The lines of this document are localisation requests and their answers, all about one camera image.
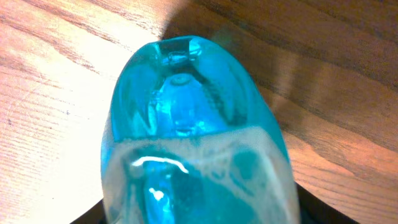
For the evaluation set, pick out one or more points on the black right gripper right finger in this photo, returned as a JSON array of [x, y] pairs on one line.
[[315, 211]]

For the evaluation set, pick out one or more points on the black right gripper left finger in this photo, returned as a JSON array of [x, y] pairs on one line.
[[95, 215]]

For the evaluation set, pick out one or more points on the teal mouthwash bottle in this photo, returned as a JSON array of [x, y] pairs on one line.
[[189, 139]]

